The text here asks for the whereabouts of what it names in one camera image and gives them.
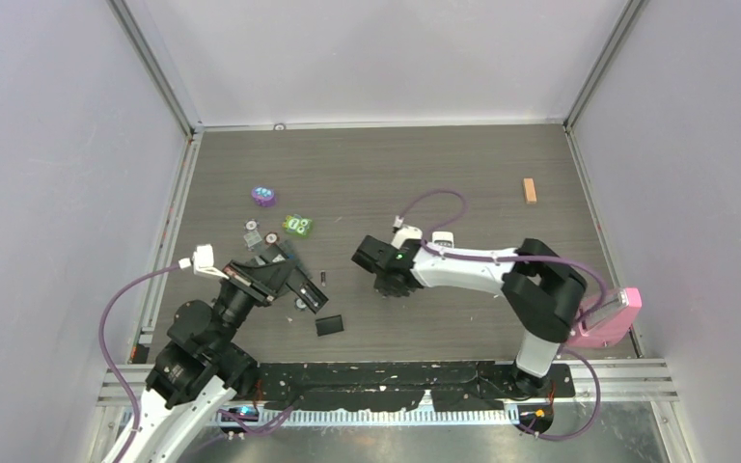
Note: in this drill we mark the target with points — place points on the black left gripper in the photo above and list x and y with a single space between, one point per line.
263 283

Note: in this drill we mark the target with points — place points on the pink toy toaster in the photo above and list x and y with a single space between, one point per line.
608 325

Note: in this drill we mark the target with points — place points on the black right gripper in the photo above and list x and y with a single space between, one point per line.
382 287

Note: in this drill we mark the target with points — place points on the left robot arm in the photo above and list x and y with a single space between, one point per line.
200 369

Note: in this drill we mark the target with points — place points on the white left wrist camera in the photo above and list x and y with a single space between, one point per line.
203 262

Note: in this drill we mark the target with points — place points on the purple monster toy block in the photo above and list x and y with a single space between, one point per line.
264 196

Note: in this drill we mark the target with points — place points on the green monster toy block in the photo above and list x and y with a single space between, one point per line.
298 225

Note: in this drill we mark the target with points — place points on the grey building brick piece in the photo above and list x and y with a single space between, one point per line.
252 239

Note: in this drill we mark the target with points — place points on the black battery cover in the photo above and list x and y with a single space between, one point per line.
329 325

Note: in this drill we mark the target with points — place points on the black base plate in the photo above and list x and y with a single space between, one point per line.
400 386

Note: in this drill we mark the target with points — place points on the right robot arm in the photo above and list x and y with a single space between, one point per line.
544 291

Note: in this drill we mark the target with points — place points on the blue poker chip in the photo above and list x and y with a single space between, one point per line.
300 305

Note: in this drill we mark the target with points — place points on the white remote control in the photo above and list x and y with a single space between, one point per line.
443 238

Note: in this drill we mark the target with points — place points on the black remote control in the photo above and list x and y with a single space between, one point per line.
284 277

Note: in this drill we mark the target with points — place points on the orange wooden block far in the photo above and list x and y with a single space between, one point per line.
529 189

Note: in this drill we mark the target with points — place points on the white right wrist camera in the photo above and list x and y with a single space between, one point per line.
404 232

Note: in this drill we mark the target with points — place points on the grey building baseplate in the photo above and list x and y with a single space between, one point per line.
284 250

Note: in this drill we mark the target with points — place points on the white poker chip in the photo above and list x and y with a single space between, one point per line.
251 225

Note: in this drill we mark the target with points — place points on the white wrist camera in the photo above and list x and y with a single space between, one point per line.
404 232
203 262

